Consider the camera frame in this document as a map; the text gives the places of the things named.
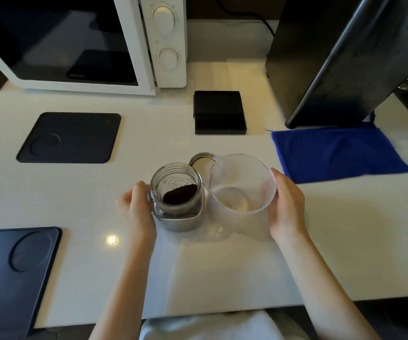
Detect person's right hand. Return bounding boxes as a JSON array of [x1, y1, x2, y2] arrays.
[[267, 168, 306, 245]]

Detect person's left hand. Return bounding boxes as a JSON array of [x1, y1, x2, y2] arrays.
[[115, 180, 158, 245]]

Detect clear glass jar with handle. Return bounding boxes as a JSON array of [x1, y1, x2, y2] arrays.
[[147, 162, 205, 232]]

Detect dark brown coffee grounds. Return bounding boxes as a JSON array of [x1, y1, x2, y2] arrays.
[[162, 184, 198, 206]]

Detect translucent plastic measuring cup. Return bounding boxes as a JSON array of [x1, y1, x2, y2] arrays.
[[205, 153, 278, 241]]

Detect gold metal jar lid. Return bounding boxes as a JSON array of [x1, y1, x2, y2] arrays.
[[188, 152, 220, 185]]

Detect person's right forearm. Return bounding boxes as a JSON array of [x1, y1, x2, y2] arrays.
[[278, 233, 382, 340]]

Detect person's left forearm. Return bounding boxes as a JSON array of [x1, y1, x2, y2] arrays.
[[89, 237, 155, 340]]

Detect small black scale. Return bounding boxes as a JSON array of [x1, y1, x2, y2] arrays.
[[193, 90, 247, 136]]

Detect person's white clothing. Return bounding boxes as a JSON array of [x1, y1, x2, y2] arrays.
[[139, 309, 311, 340]]

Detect blue cloth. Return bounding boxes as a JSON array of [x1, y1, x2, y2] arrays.
[[271, 113, 408, 185]]

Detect small black square mat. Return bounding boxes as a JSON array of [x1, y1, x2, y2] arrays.
[[16, 112, 122, 164]]

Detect black glossy appliance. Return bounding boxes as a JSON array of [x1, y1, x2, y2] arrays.
[[264, 0, 408, 130]]

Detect white microwave oven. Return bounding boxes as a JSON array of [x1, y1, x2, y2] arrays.
[[0, 0, 188, 96]]

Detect white microwave knob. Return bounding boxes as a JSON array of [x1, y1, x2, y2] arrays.
[[153, 6, 176, 35], [159, 47, 179, 70]]

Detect black power cable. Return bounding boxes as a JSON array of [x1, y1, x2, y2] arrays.
[[213, 0, 275, 38]]

